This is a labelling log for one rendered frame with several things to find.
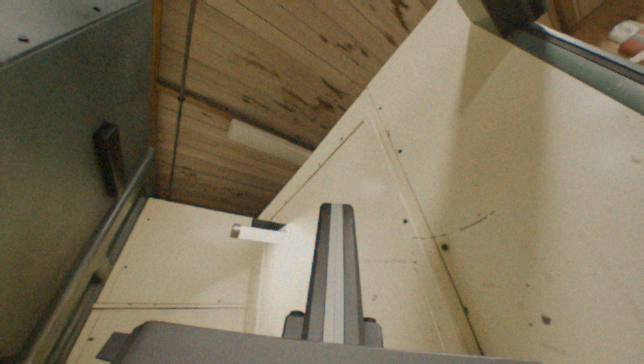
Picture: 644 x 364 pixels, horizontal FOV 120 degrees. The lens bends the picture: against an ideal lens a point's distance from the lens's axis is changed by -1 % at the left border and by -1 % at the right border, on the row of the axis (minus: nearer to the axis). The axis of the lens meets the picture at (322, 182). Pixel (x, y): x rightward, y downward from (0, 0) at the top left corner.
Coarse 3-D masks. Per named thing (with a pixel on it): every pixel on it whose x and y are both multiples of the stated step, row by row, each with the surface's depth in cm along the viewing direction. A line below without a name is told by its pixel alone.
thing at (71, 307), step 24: (144, 168) 91; (144, 192) 110; (120, 216) 79; (96, 240) 68; (120, 240) 96; (96, 264) 70; (72, 288) 60; (96, 288) 83; (48, 312) 54; (72, 312) 74; (48, 336) 53; (72, 336) 73; (0, 360) 46; (24, 360) 48; (48, 360) 66
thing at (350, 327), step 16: (352, 208) 10; (336, 224) 9; (352, 224) 9; (336, 240) 8; (352, 240) 8; (336, 256) 7; (352, 256) 7; (336, 272) 7; (352, 272) 7; (336, 288) 6; (352, 288) 6; (336, 304) 6; (352, 304) 6; (336, 320) 6; (352, 320) 6; (368, 320) 7; (336, 336) 5; (352, 336) 5; (368, 336) 6
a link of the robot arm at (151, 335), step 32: (128, 352) 4; (160, 352) 4; (192, 352) 4; (224, 352) 4; (256, 352) 4; (288, 352) 4; (320, 352) 4; (352, 352) 4; (384, 352) 4; (416, 352) 4
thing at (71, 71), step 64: (0, 0) 30; (64, 0) 37; (128, 0) 47; (0, 64) 26; (64, 64) 34; (128, 64) 54; (0, 128) 28; (64, 128) 39; (128, 128) 67; (0, 192) 31; (64, 192) 46; (0, 256) 34; (64, 256) 54; (0, 320) 38
